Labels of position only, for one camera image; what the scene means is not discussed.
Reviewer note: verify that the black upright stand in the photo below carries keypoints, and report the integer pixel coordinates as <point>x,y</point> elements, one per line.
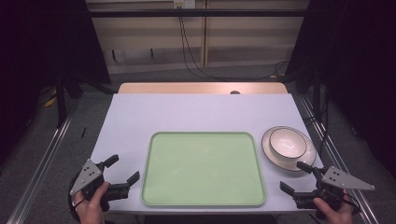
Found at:
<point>60,102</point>
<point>316,93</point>

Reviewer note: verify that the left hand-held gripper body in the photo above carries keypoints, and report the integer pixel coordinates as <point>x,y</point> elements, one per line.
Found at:
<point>88,174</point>

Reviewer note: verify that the person's left hand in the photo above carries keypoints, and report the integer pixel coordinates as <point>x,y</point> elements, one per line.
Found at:
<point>88,210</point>

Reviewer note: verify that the yellow floor tape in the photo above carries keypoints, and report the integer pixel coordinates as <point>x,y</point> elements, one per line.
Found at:
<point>50,100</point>

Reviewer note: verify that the white plate with dark rim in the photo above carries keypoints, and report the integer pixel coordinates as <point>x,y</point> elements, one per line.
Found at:
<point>311,154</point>

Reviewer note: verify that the person's right hand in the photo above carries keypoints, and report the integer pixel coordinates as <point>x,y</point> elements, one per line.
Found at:
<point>337,216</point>

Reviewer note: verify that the white table cover sheet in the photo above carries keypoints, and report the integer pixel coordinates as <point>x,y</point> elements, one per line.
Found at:
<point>199,113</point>

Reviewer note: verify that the light green tray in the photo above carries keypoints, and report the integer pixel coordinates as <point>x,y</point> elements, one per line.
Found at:
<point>202,169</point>

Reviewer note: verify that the dark curtain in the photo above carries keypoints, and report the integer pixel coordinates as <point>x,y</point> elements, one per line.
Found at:
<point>358,62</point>
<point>46,40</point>

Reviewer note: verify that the white wall outlet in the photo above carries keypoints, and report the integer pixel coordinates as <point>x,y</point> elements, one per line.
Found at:
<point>184,3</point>

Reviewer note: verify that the metal floor rail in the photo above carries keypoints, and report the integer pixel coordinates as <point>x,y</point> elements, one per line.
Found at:
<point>40,168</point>
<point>339,158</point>

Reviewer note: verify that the black horizontal frame bar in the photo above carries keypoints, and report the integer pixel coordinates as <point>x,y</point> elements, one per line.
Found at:
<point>199,13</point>

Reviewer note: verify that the white bowl with dark rim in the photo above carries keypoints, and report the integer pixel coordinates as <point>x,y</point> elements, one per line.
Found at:
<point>288,143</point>

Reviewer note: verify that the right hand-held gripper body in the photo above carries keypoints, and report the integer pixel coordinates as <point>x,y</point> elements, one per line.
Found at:
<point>341,180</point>

